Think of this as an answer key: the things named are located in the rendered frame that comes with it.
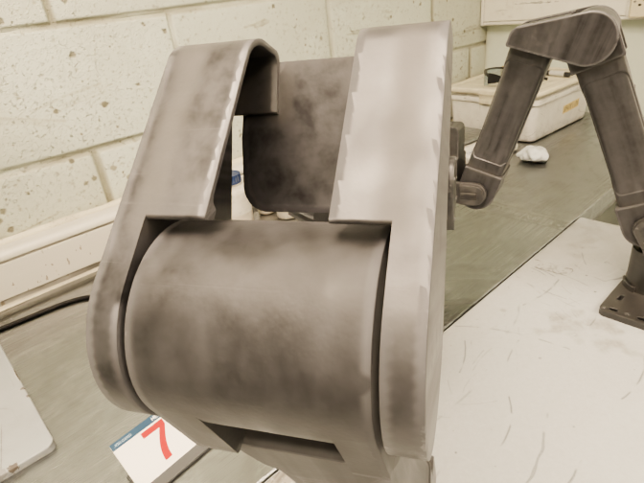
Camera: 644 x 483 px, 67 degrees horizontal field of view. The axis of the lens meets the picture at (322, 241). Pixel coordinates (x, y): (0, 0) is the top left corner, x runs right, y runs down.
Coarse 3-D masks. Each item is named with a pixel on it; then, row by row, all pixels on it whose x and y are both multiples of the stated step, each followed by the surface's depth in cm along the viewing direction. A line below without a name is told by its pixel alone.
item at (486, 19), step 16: (496, 0) 166; (512, 0) 162; (528, 0) 158; (544, 0) 155; (560, 0) 152; (576, 0) 148; (592, 0) 145; (608, 0) 143; (624, 0) 140; (640, 0) 136; (480, 16) 172; (496, 16) 168; (512, 16) 164; (528, 16) 160; (624, 16) 141; (640, 16) 138
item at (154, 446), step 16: (144, 432) 54; (160, 432) 55; (176, 432) 56; (128, 448) 53; (144, 448) 54; (160, 448) 54; (176, 448) 55; (128, 464) 52; (144, 464) 53; (160, 464) 53; (144, 480) 52
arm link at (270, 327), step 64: (192, 256) 13; (256, 256) 13; (320, 256) 12; (384, 256) 12; (128, 320) 13; (192, 320) 12; (256, 320) 12; (320, 320) 11; (192, 384) 12; (256, 384) 12; (320, 384) 11; (256, 448) 17; (320, 448) 16; (384, 448) 13
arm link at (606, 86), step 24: (624, 48) 58; (576, 72) 62; (600, 72) 61; (624, 72) 60; (600, 96) 63; (624, 96) 61; (600, 120) 64; (624, 120) 63; (600, 144) 66; (624, 144) 64; (624, 168) 65; (624, 192) 66; (624, 216) 67
